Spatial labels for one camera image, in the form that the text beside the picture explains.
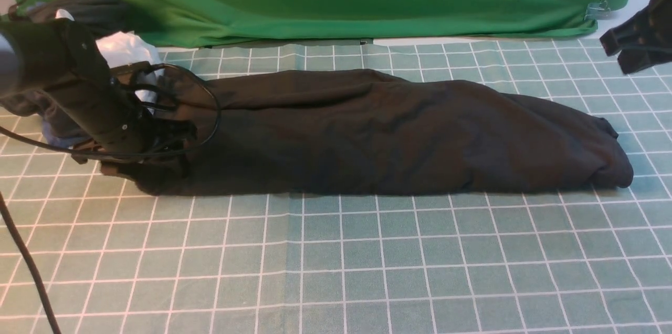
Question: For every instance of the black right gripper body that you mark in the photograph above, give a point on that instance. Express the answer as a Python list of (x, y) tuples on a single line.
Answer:
[(643, 41)]

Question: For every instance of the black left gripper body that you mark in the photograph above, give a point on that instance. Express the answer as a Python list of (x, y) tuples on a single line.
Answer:
[(122, 131)]

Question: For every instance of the gray long-sleeved shirt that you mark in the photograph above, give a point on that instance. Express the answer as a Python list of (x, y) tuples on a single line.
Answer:
[(363, 132)]

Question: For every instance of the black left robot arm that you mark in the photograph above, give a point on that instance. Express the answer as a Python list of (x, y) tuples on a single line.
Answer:
[(60, 58)]

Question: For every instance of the white crumpled shirt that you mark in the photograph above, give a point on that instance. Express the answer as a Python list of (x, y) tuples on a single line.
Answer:
[(122, 49)]

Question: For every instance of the metal binder clip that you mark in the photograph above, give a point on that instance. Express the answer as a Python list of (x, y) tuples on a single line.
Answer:
[(598, 11)]

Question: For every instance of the dark gray crumpled garment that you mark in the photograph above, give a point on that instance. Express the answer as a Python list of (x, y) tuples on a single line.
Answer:
[(102, 18)]

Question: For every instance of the green grid table mat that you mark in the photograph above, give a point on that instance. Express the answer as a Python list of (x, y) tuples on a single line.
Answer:
[(117, 261)]

